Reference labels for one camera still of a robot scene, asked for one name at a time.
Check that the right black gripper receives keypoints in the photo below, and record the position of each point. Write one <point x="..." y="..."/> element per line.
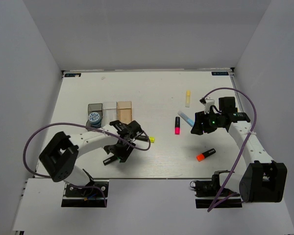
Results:
<point x="200" y="117"/>

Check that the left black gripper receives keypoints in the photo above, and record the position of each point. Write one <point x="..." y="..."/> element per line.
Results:
<point x="123" y="154"/>

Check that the green black highlighter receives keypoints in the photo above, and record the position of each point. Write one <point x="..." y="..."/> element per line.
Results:
<point x="110" y="160"/>

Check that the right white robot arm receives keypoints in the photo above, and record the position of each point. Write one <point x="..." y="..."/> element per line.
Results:
<point x="263" y="180"/>

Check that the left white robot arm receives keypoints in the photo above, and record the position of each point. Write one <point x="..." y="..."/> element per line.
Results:
<point x="61" y="153"/>

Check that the pastel blue highlighter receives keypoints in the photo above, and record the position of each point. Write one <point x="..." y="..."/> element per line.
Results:
<point x="186" y="118"/>

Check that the pink black highlighter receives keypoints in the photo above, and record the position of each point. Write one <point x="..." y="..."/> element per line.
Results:
<point x="177" y="126"/>

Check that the orange black highlighter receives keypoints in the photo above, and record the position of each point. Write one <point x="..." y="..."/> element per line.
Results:
<point x="205" y="154"/>

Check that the yellow black highlighter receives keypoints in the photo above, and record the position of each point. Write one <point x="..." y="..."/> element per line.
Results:
<point x="146" y="139"/>

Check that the pastel yellow highlighter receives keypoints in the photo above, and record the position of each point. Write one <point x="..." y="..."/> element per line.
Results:
<point x="188" y="98"/>

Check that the clear transparent container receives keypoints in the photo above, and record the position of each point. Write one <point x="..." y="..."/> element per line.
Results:
<point x="109" y="112"/>

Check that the orange transparent container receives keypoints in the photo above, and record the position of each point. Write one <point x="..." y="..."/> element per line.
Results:
<point x="124" y="111"/>

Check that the grey transparent container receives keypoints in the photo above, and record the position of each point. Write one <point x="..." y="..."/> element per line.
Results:
<point x="95" y="107"/>

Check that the right blue table label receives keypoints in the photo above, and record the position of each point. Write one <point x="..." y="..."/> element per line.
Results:
<point x="219" y="73"/>

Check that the blue table label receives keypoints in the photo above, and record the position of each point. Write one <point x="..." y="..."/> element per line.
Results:
<point x="219" y="73"/>
<point x="72" y="75"/>

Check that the left blue table label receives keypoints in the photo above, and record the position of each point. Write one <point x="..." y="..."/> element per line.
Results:
<point x="72" y="75"/>

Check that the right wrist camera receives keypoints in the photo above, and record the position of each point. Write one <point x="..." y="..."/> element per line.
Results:
<point x="207" y="102"/>

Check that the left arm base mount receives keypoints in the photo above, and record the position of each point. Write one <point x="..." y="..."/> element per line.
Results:
<point x="82" y="198"/>

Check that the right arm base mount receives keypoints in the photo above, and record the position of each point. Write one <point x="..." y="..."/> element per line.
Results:
<point x="206" y="190"/>

